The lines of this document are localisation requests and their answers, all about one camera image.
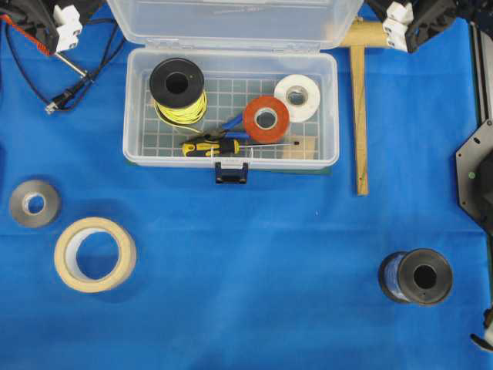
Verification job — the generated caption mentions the blue handled pliers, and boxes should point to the blue handled pliers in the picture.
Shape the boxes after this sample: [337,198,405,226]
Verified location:
[189,113,250,141]

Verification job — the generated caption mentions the red tape roll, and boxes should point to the red tape roll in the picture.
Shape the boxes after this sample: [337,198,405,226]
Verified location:
[243,96,290,144]

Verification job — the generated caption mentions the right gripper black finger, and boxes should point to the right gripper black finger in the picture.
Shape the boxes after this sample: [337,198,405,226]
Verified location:
[406,0,457,53]

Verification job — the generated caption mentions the black plug cable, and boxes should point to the black plug cable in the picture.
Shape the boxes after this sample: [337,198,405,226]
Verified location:
[3,15,126,113]

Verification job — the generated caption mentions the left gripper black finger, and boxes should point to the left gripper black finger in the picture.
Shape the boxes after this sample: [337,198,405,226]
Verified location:
[1,0,58,56]

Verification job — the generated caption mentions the wooden T square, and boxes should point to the wooden T square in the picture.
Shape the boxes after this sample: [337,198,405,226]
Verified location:
[340,19,387,196]

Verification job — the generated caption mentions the clear plastic tool box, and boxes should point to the clear plastic tool box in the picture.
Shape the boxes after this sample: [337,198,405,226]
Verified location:
[109,1,362,171]

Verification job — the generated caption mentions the white tape roll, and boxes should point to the white tape roll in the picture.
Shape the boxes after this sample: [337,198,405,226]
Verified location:
[274,74,320,123]

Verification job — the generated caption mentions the black yellow wire spool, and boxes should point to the black yellow wire spool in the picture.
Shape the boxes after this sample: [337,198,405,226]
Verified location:
[149,58,207,132]

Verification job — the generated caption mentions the blue table cloth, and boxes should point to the blue table cloth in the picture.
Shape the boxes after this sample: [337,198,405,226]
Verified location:
[1,21,492,369]

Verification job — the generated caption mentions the beige masking tape roll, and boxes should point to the beige masking tape roll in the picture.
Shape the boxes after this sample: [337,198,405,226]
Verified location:
[54,217,137,294]

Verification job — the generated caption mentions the yellow black screwdriver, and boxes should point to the yellow black screwdriver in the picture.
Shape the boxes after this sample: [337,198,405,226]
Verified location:
[181,139,300,157]

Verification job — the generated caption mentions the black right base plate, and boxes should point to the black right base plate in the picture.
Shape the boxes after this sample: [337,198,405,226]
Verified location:
[455,119,493,236]

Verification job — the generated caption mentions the blue wire spool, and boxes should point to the blue wire spool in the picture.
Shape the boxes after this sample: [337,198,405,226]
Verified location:
[378,248,454,306]

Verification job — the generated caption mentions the grey tape roll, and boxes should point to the grey tape roll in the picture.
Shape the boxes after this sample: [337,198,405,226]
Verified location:
[9,180,61,228]

